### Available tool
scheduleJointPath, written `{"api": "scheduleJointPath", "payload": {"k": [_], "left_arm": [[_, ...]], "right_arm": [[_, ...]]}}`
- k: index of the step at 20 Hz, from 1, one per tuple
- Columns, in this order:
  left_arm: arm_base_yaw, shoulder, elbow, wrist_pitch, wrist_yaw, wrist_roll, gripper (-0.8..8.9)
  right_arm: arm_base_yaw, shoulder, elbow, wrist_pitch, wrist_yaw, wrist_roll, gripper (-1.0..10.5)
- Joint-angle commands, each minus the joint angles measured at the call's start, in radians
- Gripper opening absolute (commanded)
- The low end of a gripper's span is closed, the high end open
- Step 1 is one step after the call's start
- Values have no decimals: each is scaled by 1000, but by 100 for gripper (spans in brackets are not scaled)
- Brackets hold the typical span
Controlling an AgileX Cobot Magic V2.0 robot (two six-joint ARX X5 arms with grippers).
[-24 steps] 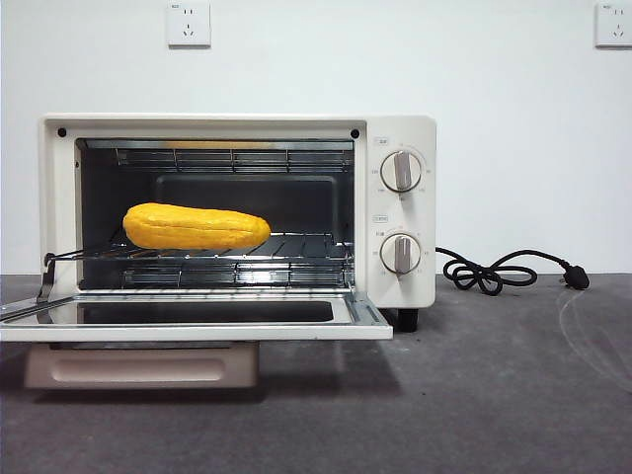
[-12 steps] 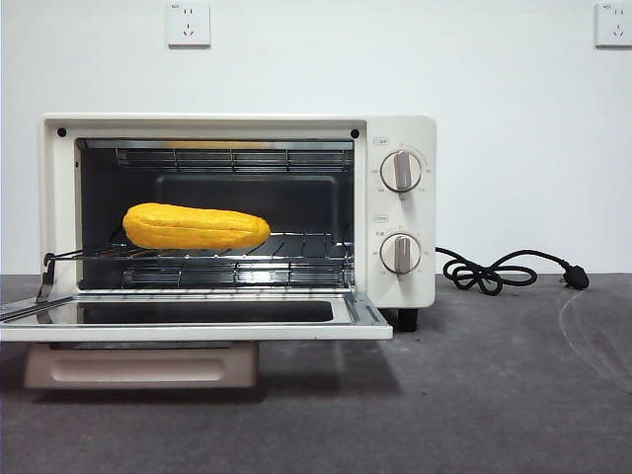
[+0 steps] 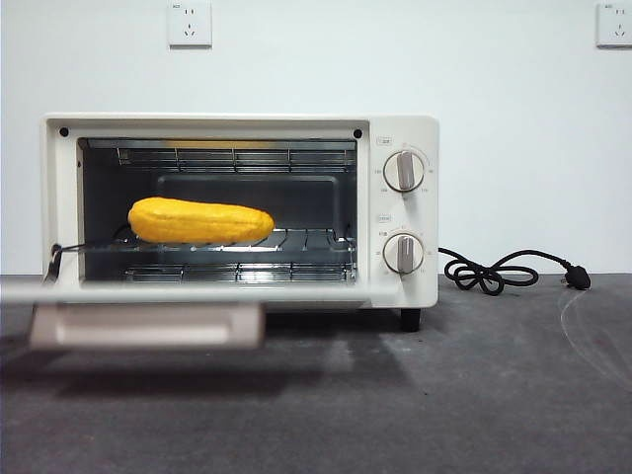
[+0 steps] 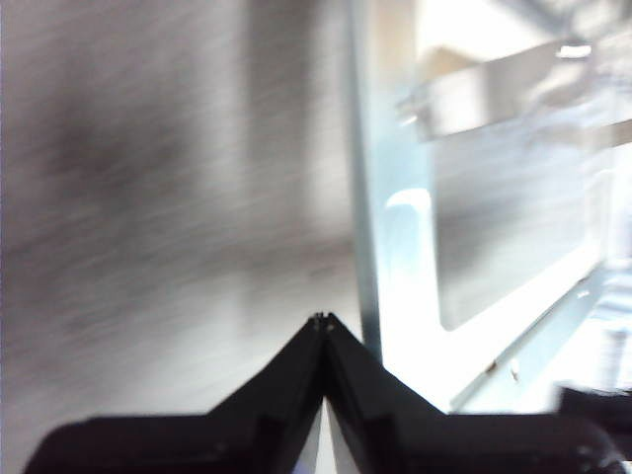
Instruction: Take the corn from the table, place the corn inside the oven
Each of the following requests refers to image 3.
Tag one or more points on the white wall socket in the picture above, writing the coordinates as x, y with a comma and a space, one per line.
190, 24
616, 24

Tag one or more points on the cream Toshiba toaster oven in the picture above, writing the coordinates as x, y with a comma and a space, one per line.
400, 128

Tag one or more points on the cream timer knob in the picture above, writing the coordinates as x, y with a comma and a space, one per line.
404, 254

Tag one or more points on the yellow corn cob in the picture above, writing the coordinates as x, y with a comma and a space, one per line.
197, 220

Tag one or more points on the cream temperature knob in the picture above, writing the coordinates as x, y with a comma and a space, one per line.
405, 171

